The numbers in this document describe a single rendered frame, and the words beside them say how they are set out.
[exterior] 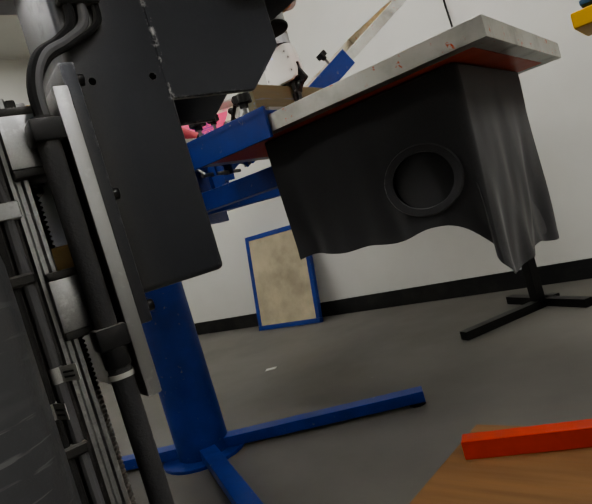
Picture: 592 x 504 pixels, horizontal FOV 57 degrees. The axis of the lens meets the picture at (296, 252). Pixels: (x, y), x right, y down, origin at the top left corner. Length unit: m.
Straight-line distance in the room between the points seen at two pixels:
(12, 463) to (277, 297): 4.04
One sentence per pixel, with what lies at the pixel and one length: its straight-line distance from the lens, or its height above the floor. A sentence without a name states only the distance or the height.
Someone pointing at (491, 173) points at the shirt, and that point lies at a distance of 1.15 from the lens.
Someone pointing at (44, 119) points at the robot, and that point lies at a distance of 0.42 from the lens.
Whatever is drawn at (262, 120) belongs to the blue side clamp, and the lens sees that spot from 1.24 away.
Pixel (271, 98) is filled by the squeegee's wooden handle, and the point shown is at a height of 1.07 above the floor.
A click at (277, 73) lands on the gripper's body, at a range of 1.56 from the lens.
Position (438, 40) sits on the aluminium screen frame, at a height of 0.98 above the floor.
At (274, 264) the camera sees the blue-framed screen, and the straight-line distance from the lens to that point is 4.22.
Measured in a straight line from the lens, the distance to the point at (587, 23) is 1.09.
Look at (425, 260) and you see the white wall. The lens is 3.66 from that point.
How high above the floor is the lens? 0.75
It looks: 3 degrees down
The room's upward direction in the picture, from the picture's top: 16 degrees counter-clockwise
